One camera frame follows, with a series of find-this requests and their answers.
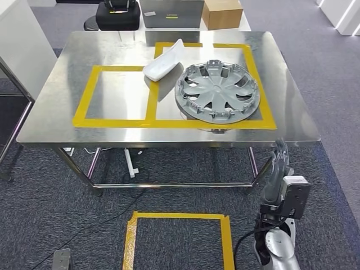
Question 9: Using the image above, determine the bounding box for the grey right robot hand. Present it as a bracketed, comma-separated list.
[261, 138, 294, 205]

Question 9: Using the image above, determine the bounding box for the silver plastic wheel hubcap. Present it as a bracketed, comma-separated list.
[174, 59, 261, 125]

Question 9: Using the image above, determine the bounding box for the white plastic car part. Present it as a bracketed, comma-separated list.
[142, 38, 186, 83]

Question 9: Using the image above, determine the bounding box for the stainless steel workbench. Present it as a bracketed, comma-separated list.
[16, 30, 322, 197]

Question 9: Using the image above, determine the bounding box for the large yellow tape rectangle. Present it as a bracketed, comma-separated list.
[146, 42, 278, 131]

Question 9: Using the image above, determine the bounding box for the brown cardboard box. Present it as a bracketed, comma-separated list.
[202, 0, 244, 31]

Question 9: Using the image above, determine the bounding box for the long white power strip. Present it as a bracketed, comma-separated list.
[124, 147, 140, 179]

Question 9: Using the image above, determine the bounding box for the white lit platform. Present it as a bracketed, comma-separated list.
[315, 0, 360, 37]

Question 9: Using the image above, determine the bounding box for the yellow tape square outline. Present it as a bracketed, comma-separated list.
[122, 211, 235, 270]

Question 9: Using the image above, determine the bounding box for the small yellow tape rectangle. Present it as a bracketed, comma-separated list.
[72, 65, 158, 130]

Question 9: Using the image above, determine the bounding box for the black carrying case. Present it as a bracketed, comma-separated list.
[95, 0, 141, 32]

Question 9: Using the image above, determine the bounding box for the black round stool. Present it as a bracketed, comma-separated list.
[83, 15, 100, 32]

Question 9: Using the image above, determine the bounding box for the white panel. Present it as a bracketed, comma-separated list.
[0, 0, 59, 101]

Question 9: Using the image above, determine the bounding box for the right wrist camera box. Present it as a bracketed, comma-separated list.
[259, 175, 312, 225]

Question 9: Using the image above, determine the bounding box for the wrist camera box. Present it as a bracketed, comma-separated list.
[51, 248, 74, 270]
[259, 175, 312, 225]

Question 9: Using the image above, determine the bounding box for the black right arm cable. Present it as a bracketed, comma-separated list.
[232, 219, 286, 263]

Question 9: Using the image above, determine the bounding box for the white cable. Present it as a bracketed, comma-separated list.
[84, 147, 114, 155]

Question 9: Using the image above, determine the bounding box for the long black floor cable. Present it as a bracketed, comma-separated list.
[30, 160, 151, 270]

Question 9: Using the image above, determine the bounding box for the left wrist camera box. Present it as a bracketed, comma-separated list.
[51, 248, 74, 270]

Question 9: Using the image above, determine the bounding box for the steel frame table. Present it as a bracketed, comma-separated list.
[0, 56, 36, 183]

